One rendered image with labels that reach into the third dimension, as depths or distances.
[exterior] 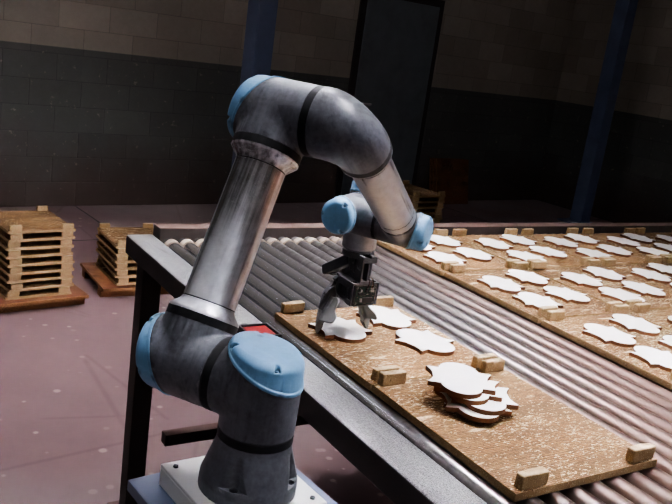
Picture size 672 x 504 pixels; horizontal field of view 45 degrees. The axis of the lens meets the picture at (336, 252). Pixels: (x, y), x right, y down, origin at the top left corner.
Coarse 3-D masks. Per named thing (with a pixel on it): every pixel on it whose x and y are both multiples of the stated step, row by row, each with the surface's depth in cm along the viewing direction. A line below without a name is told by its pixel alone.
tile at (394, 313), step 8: (376, 312) 198; (384, 312) 199; (392, 312) 200; (400, 312) 201; (376, 320) 193; (384, 320) 193; (392, 320) 194; (400, 320) 195; (408, 320) 196; (392, 328) 191; (400, 328) 191; (408, 328) 192
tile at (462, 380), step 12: (432, 372) 155; (444, 372) 156; (456, 372) 157; (468, 372) 157; (432, 384) 151; (444, 384) 150; (456, 384) 151; (468, 384) 152; (480, 384) 152; (456, 396) 148; (468, 396) 147; (480, 396) 149
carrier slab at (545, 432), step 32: (416, 384) 161; (512, 384) 168; (416, 416) 147; (448, 416) 149; (512, 416) 153; (544, 416) 155; (576, 416) 157; (448, 448) 139; (480, 448) 138; (512, 448) 140; (544, 448) 142; (576, 448) 143; (608, 448) 145; (512, 480) 129; (576, 480) 133
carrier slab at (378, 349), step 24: (312, 312) 195; (336, 312) 197; (312, 336) 179; (384, 336) 186; (336, 360) 169; (360, 360) 170; (384, 360) 171; (408, 360) 173; (432, 360) 175; (456, 360) 177
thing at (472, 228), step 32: (160, 224) 252; (192, 224) 257; (288, 224) 276; (320, 224) 283; (448, 224) 313; (480, 224) 322; (512, 224) 331; (544, 224) 341; (576, 224) 351; (608, 224) 362; (640, 224) 374
